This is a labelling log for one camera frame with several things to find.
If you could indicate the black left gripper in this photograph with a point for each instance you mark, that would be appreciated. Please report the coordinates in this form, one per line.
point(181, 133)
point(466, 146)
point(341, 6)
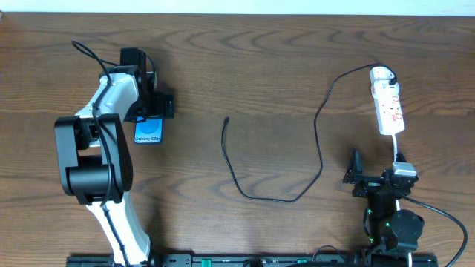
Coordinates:
point(159, 107)

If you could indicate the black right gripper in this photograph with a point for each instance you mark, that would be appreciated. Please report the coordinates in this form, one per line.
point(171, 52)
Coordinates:
point(376, 181)

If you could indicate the blue Galaxy smartphone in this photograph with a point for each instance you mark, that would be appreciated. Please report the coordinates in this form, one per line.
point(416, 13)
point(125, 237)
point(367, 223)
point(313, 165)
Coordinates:
point(149, 132)

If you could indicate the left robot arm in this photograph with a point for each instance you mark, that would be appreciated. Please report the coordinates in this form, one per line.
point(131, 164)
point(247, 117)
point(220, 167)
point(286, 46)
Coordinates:
point(94, 161)

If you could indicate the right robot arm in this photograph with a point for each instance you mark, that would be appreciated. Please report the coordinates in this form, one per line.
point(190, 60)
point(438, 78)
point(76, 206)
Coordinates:
point(393, 231)

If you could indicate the white USB charger plug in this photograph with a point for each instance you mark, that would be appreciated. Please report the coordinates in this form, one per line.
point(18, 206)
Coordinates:
point(381, 73)

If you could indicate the white power strip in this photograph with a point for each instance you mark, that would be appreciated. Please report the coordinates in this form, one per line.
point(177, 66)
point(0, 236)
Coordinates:
point(388, 107)

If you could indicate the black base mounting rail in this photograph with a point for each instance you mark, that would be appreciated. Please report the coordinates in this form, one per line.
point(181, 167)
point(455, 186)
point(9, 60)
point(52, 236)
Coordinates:
point(187, 260)

